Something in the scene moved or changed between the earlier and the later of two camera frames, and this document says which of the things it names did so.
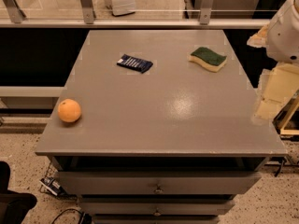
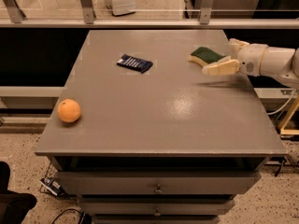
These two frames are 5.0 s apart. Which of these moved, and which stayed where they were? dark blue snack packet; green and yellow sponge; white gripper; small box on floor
Moved: white gripper
Stayed: green and yellow sponge; dark blue snack packet; small box on floor
